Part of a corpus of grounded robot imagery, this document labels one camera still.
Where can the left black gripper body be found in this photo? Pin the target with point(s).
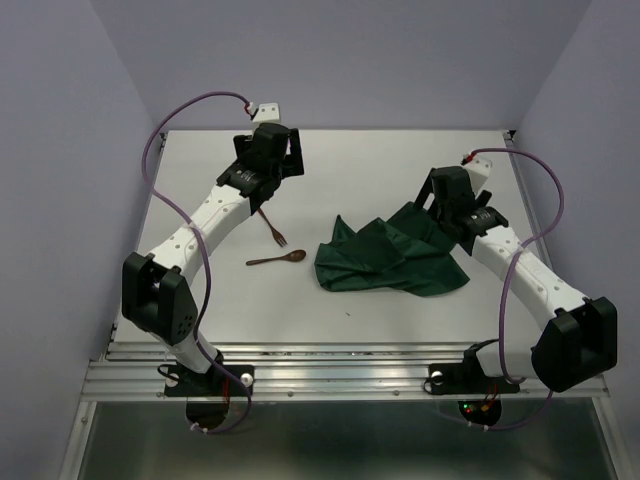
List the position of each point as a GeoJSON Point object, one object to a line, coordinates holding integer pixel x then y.
{"type": "Point", "coordinates": [292, 165]}

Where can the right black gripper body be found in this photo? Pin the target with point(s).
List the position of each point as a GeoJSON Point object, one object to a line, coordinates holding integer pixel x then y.
{"type": "Point", "coordinates": [425, 193]}

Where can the dark green cloth napkin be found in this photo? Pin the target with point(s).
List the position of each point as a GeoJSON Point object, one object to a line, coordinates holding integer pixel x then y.
{"type": "Point", "coordinates": [406, 252]}

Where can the brown wooden spoon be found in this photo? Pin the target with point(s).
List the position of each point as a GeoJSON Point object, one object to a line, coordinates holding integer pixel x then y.
{"type": "Point", "coordinates": [294, 256]}

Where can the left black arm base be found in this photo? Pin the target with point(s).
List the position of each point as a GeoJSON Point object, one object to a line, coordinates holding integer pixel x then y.
{"type": "Point", "coordinates": [181, 382]}

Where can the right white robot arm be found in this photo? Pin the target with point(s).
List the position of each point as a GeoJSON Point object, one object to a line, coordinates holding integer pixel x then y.
{"type": "Point", "coordinates": [578, 335]}

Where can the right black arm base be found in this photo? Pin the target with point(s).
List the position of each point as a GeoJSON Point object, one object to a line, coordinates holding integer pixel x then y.
{"type": "Point", "coordinates": [465, 377]}

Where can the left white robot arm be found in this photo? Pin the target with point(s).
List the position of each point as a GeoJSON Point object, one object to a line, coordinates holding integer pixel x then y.
{"type": "Point", "coordinates": [156, 287]}

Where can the brown wooden fork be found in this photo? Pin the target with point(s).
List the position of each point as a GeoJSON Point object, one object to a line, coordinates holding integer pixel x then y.
{"type": "Point", "coordinates": [276, 235]}

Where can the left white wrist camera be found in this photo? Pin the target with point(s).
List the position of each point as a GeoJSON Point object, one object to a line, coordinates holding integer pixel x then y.
{"type": "Point", "coordinates": [266, 112]}

